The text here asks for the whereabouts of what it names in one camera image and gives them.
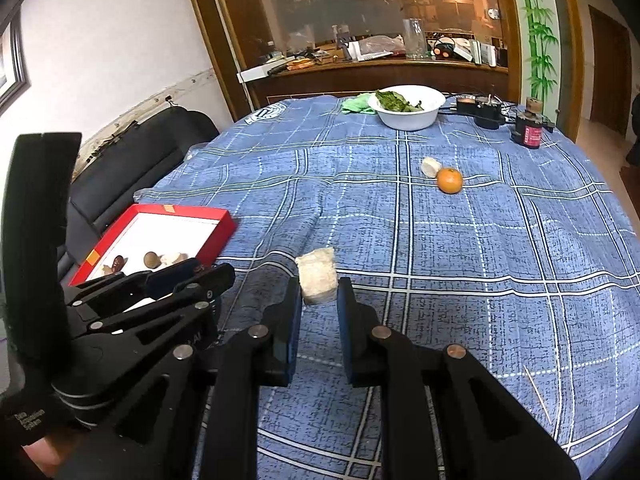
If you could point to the black sofa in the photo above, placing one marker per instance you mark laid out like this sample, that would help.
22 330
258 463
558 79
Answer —
140 150

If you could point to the green leafy vegetable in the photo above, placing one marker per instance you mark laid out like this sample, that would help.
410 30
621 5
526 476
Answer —
395 101

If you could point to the black round device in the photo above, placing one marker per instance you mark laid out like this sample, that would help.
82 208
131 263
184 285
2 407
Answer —
490 114

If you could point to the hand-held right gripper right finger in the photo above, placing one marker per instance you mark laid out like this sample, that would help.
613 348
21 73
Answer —
346 331

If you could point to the red box with white inside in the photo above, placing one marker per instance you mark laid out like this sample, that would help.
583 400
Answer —
165 235

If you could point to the white carton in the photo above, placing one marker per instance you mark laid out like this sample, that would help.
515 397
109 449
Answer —
482 52

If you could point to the black orange headphones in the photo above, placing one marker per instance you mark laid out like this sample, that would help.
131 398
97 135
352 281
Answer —
442 46

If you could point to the black power adapter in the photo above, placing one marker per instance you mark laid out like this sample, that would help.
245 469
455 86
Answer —
465 106

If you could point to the dark picture frame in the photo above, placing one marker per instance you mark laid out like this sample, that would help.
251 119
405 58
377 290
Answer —
15 85

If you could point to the clear plastic bag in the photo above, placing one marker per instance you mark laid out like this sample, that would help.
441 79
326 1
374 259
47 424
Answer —
380 44

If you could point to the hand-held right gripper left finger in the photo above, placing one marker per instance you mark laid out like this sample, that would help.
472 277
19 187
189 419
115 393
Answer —
292 325

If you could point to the blue plaid tablecloth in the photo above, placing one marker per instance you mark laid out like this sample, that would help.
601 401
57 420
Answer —
500 285

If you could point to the flat white box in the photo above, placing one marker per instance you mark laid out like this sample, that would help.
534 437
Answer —
260 73

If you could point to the bamboo wall sticker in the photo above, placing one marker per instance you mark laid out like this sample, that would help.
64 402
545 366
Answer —
537 35

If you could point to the person's left hand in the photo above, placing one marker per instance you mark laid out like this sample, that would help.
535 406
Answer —
41 454

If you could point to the orange packet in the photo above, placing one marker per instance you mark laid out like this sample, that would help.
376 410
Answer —
302 63

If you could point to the glass pitcher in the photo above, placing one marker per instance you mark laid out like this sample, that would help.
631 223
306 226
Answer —
414 37

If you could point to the white fruit chunk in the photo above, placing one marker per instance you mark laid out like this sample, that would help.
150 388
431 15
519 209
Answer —
430 166
316 277

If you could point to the tan fruit piece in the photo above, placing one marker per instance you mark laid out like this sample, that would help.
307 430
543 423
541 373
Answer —
107 270

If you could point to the wooden door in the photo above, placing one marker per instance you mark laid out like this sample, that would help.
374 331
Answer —
607 70

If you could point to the dark red fruit piece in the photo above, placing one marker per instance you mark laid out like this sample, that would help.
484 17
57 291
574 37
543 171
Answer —
118 262

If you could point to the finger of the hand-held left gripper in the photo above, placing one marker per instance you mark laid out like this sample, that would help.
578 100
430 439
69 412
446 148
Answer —
165 277
200 292

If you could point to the green cloth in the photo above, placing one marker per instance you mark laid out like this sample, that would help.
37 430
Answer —
356 105

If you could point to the orange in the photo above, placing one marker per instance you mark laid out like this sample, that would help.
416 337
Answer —
449 180

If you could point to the wooden cabinet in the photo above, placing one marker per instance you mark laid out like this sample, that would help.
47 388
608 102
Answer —
225 60

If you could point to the wooden toothpick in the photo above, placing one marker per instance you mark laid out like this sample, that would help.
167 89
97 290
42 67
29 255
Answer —
537 394

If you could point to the brown longan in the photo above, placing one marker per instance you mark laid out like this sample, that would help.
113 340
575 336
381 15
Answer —
150 259

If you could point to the black bottle with red label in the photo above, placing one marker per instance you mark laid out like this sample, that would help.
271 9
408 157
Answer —
529 132

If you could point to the white bowl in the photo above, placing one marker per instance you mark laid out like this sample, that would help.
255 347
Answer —
407 116

